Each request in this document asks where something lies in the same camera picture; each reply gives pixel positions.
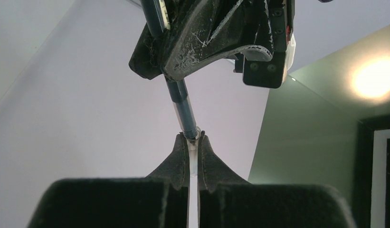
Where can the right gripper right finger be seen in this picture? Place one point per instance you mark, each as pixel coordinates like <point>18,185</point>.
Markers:
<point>226,200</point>

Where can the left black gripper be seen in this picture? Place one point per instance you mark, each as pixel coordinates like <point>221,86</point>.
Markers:
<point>204,31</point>

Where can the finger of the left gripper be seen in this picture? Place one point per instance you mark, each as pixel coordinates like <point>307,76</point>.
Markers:
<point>145,57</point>

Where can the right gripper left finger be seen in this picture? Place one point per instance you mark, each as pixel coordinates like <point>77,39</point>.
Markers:
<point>158,200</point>

